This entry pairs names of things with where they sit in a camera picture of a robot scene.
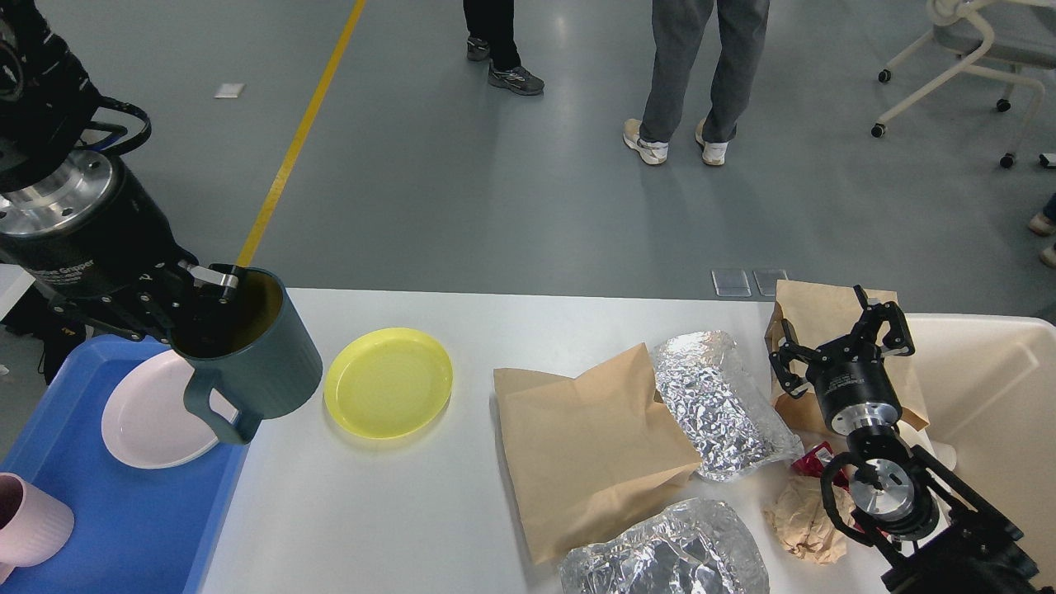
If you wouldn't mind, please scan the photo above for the white paper cup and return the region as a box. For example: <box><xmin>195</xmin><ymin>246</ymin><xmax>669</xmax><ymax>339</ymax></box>
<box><xmin>895</xmin><ymin>420</ymin><xmax>957</xmax><ymax>470</ymax></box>

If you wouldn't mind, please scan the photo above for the clear floor plate right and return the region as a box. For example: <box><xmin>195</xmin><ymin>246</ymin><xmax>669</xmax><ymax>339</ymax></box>
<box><xmin>752</xmin><ymin>268</ymin><xmax>789</xmax><ymax>298</ymax></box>

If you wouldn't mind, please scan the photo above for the red foil wrapper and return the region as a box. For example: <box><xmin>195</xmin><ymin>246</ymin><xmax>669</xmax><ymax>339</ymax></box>
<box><xmin>792</xmin><ymin>441</ymin><xmax>850</xmax><ymax>491</ymax></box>

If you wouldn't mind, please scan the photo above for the person at right edge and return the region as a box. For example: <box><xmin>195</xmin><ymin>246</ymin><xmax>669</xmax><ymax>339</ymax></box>
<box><xmin>1027</xmin><ymin>193</ymin><xmax>1056</xmax><ymax>268</ymax></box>

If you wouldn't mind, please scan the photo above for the yellow plastic plate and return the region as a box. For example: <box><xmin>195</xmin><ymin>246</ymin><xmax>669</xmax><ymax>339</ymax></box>
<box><xmin>323</xmin><ymin>328</ymin><xmax>454</xmax><ymax>440</ymax></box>

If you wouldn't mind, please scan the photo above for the blue plastic tray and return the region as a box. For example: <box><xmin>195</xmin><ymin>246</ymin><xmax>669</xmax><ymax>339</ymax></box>
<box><xmin>2</xmin><ymin>336</ymin><xmax>248</xmax><ymax>593</ymax></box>

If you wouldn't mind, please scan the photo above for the person in grey trousers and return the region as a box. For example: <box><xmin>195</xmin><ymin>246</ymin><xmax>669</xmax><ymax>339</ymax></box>
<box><xmin>622</xmin><ymin>0</ymin><xmax>772</xmax><ymax>167</ymax></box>

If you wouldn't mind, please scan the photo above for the clear floor plate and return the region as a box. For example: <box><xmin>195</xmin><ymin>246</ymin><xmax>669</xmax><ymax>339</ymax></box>
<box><xmin>752</xmin><ymin>268</ymin><xmax>789</xmax><ymax>298</ymax></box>
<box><xmin>710</xmin><ymin>268</ymin><xmax>753</xmax><ymax>298</ymax></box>

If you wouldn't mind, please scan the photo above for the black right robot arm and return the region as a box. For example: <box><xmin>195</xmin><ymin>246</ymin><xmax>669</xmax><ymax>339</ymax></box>
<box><xmin>769</xmin><ymin>285</ymin><xmax>1040</xmax><ymax>593</ymax></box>

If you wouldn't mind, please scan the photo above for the person in black trousers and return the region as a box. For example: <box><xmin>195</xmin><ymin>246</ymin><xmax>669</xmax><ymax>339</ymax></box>
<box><xmin>461</xmin><ymin>1</ymin><xmax>545</xmax><ymax>97</ymax></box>

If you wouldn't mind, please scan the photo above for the lower foil bag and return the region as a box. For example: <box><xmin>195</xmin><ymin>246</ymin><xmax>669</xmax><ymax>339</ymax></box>
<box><xmin>559</xmin><ymin>497</ymin><xmax>771</xmax><ymax>593</ymax></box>

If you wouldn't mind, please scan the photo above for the white office chair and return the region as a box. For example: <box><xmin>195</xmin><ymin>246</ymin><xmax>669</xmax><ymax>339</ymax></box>
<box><xmin>870</xmin><ymin>1</ymin><xmax>1055</xmax><ymax>169</ymax></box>

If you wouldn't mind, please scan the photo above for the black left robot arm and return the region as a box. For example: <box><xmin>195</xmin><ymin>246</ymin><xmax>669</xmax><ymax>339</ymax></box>
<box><xmin>1</xmin><ymin>1</ymin><xmax>245</xmax><ymax>352</ymax></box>

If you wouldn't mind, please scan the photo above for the pink ribbed cup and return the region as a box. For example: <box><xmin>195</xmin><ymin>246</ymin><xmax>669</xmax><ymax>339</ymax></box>
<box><xmin>1</xmin><ymin>471</ymin><xmax>75</xmax><ymax>582</ymax></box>

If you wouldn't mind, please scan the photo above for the clear floor plate left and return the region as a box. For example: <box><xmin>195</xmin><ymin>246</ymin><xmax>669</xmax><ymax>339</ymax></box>
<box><xmin>710</xmin><ymin>268</ymin><xmax>753</xmax><ymax>298</ymax></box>

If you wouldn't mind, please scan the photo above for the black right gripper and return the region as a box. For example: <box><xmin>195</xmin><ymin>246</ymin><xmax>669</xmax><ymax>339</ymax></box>
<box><xmin>769</xmin><ymin>285</ymin><xmax>916</xmax><ymax>435</ymax></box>

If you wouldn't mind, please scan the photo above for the dark green mug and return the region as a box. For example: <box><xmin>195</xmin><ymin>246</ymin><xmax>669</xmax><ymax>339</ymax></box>
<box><xmin>168</xmin><ymin>268</ymin><xmax>323</xmax><ymax>445</ymax></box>

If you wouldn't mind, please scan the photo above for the foil bag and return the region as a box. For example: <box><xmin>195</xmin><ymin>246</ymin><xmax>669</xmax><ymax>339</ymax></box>
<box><xmin>559</xmin><ymin>497</ymin><xmax>771</xmax><ymax>593</ymax></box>
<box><xmin>650</xmin><ymin>331</ymin><xmax>806</xmax><ymax>483</ymax></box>

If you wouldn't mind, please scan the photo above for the beige plastic bin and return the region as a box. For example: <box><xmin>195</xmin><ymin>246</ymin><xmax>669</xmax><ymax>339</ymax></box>
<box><xmin>907</xmin><ymin>314</ymin><xmax>1055</xmax><ymax>586</ymax></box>

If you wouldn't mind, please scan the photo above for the white side table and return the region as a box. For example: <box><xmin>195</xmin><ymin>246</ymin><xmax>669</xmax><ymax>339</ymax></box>
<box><xmin>0</xmin><ymin>263</ymin><xmax>34</xmax><ymax>318</ymax></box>

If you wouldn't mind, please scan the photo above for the pink plate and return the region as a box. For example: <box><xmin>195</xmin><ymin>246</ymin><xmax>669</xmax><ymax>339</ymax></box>
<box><xmin>101</xmin><ymin>351</ymin><xmax>219</xmax><ymax>469</ymax></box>

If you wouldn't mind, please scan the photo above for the small brown paper bag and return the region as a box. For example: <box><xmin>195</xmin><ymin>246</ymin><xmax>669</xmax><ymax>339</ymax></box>
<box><xmin>763</xmin><ymin>280</ymin><xmax>929</xmax><ymax>435</ymax></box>

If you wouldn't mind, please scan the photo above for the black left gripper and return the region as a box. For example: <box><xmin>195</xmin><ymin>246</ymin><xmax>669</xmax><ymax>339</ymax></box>
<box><xmin>2</xmin><ymin>150</ymin><xmax>245</xmax><ymax>344</ymax></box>

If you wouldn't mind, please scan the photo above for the large brown paper bag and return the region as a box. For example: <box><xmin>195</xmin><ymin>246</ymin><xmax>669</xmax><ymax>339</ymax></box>
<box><xmin>493</xmin><ymin>344</ymin><xmax>701</xmax><ymax>563</ymax></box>

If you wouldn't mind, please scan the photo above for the upper foil bag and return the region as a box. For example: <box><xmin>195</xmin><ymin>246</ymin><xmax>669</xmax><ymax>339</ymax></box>
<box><xmin>650</xmin><ymin>331</ymin><xmax>806</xmax><ymax>483</ymax></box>

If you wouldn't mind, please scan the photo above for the crumpled brown paper ball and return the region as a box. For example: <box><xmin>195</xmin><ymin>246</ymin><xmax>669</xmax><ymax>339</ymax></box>
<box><xmin>763</xmin><ymin>476</ymin><xmax>848</xmax><ymax>565</ymax></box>

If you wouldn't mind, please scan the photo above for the person in black clothes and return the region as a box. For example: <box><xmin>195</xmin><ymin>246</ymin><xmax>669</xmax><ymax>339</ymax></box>
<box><xmin>2</xmin><ymin>285</ymin><xmax>87</xmax><ymax>386</ymax></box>

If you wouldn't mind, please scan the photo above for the white floor tag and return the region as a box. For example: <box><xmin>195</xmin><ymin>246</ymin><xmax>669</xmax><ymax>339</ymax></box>
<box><xmin>214</xmin><ymin>82</ymin><xmax>246</xmax><ymax>99</ymax></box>

